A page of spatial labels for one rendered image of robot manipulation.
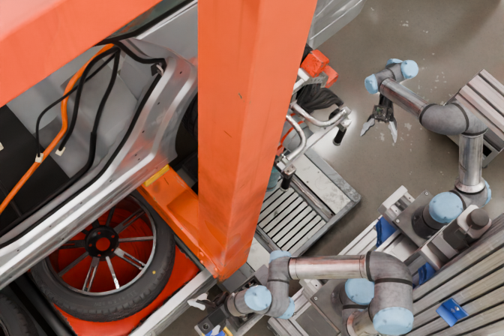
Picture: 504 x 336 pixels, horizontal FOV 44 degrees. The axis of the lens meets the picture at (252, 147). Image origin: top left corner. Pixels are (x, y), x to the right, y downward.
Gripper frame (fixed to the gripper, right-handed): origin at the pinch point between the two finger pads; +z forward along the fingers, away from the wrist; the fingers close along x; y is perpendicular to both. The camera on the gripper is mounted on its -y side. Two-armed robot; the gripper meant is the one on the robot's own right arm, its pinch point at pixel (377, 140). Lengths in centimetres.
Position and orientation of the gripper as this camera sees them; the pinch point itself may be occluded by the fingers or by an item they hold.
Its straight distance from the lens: 273.9
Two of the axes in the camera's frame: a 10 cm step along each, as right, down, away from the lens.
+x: 8.9, 2.0, -4.2
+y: -3.9, -1.9, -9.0
